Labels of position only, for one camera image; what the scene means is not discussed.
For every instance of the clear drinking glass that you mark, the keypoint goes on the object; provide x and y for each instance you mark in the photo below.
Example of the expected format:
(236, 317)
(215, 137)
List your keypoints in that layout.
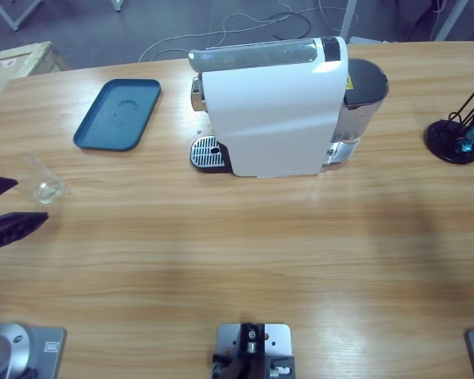
(43, 189)

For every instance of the white capsule coffee machine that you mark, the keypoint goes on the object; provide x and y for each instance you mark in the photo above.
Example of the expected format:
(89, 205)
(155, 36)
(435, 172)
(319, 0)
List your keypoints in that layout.
(268, 118)

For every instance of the wooden crate with red mark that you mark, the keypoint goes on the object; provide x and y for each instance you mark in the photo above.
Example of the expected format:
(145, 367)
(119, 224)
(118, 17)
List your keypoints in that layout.
(27, 59)

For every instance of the blue rectangular tray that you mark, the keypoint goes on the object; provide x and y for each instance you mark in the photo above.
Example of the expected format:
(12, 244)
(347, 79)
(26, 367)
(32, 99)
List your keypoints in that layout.
(114, 118)

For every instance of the clear water tank black lid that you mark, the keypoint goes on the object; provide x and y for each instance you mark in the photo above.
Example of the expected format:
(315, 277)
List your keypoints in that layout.
(363, 79)

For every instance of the white straight table leg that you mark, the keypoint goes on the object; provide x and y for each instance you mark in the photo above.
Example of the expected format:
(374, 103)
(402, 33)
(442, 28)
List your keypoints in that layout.
(348, 19)

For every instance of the white slanted table leg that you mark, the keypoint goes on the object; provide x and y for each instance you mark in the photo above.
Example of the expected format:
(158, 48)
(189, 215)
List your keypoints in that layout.
(451, 19)

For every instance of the white table frame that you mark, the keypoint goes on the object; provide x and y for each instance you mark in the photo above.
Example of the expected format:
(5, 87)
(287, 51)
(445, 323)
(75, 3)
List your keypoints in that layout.
(16, 25)

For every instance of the short white frame leg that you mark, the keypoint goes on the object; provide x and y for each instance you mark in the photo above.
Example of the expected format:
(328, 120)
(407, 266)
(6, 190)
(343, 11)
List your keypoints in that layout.
(117, 4)

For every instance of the grey mount with dark post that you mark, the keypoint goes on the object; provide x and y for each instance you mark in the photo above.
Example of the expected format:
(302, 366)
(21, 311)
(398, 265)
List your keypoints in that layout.
(253, 343)

